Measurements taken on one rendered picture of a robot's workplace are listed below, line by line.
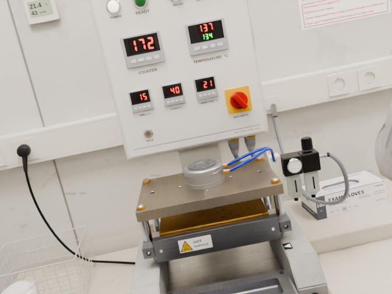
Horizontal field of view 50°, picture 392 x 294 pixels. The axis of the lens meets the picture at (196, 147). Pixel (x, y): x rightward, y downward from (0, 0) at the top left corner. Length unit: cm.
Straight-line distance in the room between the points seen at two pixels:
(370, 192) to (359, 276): 32
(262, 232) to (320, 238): 47
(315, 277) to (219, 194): 21
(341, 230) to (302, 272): 53
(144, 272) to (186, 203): 15
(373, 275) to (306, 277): 43
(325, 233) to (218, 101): 53
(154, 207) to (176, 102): 26
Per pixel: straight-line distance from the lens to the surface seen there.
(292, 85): 137
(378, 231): 130
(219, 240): 78
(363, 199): 138
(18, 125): 143
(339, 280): 114
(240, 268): 88
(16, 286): 115
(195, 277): 88
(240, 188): 78
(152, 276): 78
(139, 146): 95
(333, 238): 125
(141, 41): 92
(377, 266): 120
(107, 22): 93
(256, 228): 78
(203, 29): 92
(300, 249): 78
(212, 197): 76
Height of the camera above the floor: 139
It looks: 14 degrees down
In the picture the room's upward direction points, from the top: 11 degrees counter-clockwise
